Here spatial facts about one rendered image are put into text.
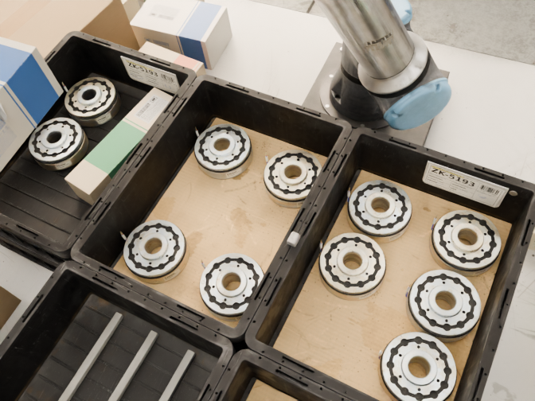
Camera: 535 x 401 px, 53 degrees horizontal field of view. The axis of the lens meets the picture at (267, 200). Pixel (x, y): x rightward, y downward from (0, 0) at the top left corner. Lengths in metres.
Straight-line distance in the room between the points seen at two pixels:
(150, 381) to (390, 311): 0.38
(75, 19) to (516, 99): 0.95
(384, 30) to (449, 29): 1.66
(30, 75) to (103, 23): 0.45
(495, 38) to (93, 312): 1.98
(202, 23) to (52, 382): 0.82
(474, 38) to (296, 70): 1.27
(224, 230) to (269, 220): 0.08
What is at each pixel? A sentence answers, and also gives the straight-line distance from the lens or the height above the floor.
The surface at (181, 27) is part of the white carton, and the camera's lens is 1.31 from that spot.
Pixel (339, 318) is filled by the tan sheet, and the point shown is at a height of 0.83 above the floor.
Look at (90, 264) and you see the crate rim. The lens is 0.84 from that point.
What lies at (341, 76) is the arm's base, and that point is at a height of 0.83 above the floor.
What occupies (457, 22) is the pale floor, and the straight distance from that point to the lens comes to 2.50.
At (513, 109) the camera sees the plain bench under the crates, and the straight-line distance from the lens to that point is 1.27.
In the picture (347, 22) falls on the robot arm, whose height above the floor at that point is 1.12.
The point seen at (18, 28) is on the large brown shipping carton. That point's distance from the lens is 1.28.
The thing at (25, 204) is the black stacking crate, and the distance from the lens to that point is 1.07.
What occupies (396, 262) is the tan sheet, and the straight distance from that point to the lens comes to 0.88.
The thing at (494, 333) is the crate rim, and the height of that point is 0.93.
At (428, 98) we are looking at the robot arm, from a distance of 0.91.
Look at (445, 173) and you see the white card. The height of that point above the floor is 0.90.
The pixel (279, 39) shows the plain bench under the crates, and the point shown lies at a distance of 1.37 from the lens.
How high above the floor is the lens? 1.63
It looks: 59 degrees down
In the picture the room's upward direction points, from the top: 10 degrees counter-clockwise
